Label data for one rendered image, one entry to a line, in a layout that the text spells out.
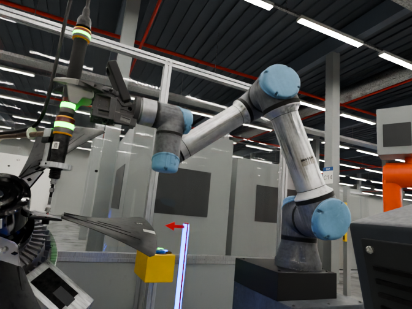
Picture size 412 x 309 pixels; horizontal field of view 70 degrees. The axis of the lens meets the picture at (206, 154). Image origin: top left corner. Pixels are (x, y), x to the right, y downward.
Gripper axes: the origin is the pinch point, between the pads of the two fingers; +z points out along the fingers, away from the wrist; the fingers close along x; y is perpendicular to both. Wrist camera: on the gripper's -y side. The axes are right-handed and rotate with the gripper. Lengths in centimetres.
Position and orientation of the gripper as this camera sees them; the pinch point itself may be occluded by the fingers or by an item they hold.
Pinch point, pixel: (59, 83)
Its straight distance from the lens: 83.5
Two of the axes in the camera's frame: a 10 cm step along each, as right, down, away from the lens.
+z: -8.9, -1.7, -4.1
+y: -1.0, 9.8, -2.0
